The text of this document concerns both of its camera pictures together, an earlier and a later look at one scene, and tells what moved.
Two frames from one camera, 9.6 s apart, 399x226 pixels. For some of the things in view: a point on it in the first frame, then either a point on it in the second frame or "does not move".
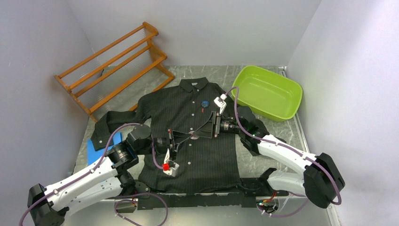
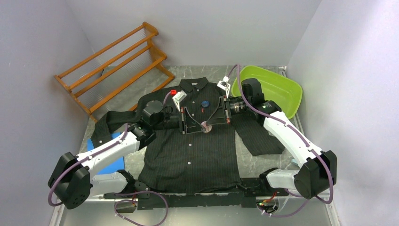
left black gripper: [179, 137] -> [193, 129]
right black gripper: [204, 131] -> [225, 115]
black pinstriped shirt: [187, 158] does not move
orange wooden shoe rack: [116, 77] does not move
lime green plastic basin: [267, 93] does not move
